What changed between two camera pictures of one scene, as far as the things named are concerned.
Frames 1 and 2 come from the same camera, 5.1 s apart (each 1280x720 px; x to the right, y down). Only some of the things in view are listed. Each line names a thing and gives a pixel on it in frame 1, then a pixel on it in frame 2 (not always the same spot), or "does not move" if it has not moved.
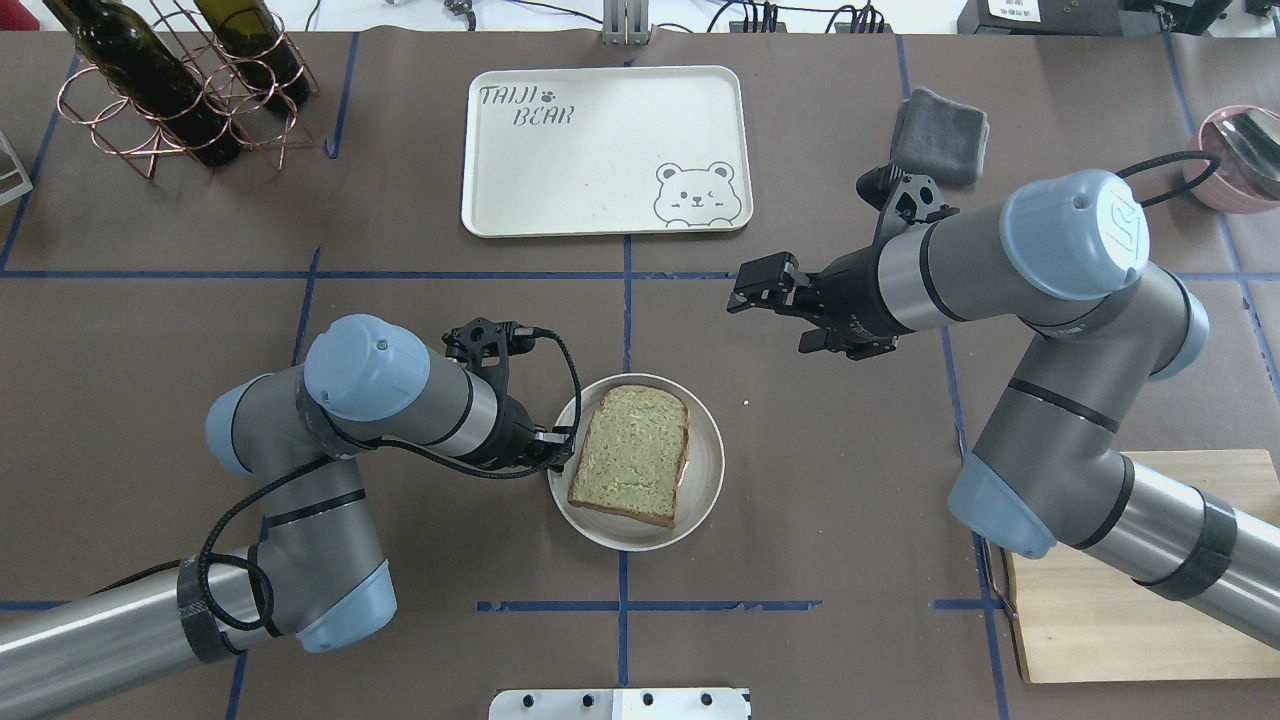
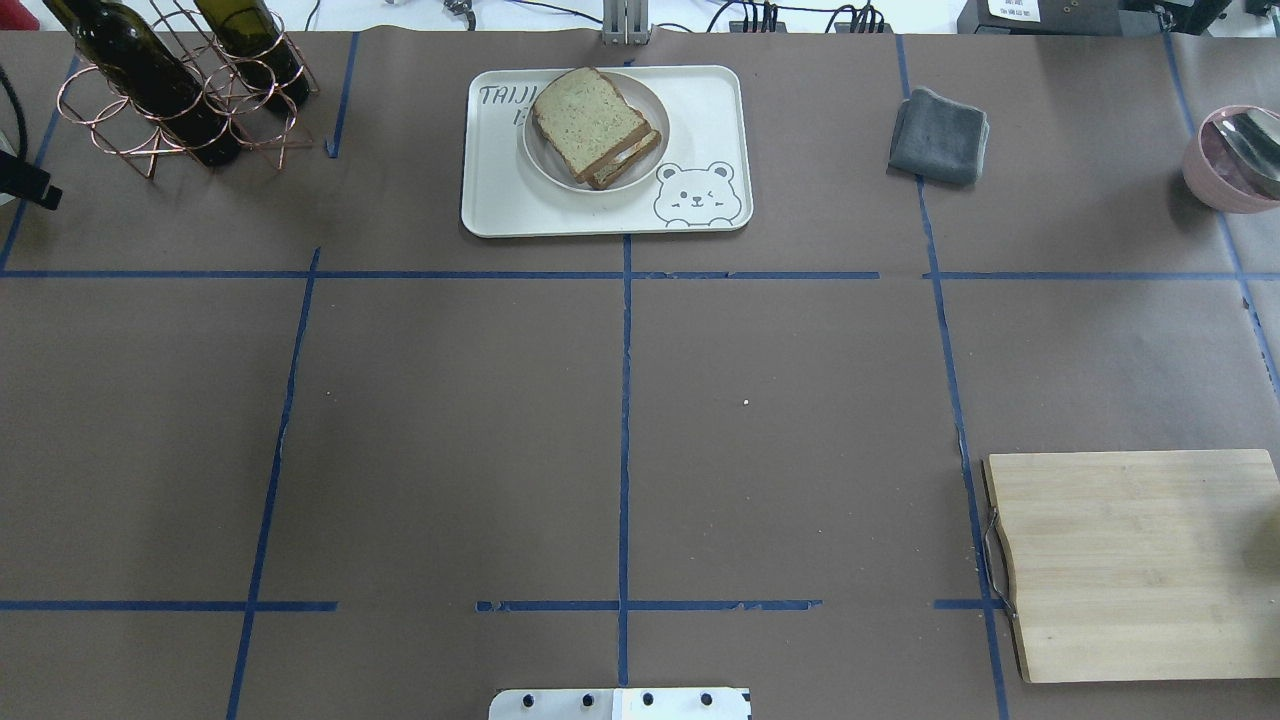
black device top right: (1090, 17) does not move
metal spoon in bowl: (1256, 136) does not move
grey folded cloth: (939, 138) does not move
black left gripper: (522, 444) to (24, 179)
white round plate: (699, 485) to (547, 163)
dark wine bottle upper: (142, 69) does not move
